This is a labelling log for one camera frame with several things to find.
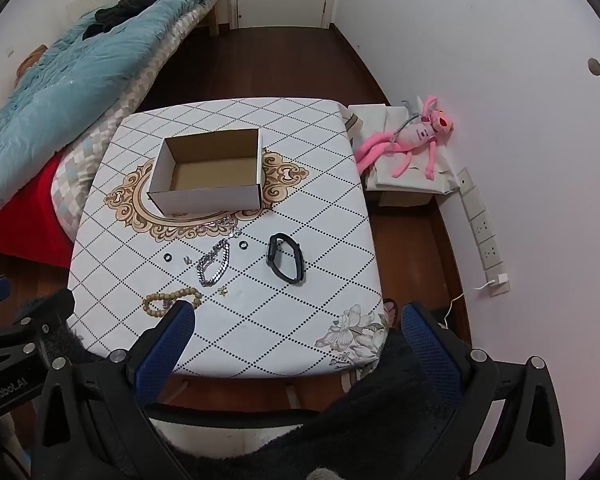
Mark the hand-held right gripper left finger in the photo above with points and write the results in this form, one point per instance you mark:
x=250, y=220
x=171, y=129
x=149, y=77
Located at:
x=165, y=352

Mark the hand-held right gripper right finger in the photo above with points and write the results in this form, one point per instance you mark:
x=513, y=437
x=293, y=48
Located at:
x=430, y=355

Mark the black smart band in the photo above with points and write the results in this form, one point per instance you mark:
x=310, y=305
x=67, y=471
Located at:
x=280, y=270

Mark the cardboard box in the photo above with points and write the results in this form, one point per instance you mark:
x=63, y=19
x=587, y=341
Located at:
x=205, y=200

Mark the slipper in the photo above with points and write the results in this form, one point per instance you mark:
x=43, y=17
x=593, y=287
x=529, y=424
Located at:
x=391, y=312

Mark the red bed sheet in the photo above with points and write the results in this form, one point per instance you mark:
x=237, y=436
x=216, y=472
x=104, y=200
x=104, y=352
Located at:
x=20, y=220

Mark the dark fuzzy clothing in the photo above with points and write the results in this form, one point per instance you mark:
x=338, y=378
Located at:
x=370, y=410

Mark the white charger plug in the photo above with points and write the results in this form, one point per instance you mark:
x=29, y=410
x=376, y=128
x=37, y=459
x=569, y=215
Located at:
x=500, y=279

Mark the white power strip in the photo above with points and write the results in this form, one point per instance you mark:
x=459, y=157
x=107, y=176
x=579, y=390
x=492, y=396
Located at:
x=485, y=235

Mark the pink plush toy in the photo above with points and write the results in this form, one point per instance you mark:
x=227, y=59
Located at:
x=417, y=135

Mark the light blue quilt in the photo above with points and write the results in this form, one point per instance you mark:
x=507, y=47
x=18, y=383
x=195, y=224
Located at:
x=80, y=75

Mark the brown headboard piece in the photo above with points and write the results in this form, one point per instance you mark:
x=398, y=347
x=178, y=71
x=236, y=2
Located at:
x=32, y=57

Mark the black clothes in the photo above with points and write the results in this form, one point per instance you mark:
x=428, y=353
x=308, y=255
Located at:
x=120, y=10

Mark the wooden bed leg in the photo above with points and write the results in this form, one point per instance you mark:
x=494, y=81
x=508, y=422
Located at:
x=214, y=22

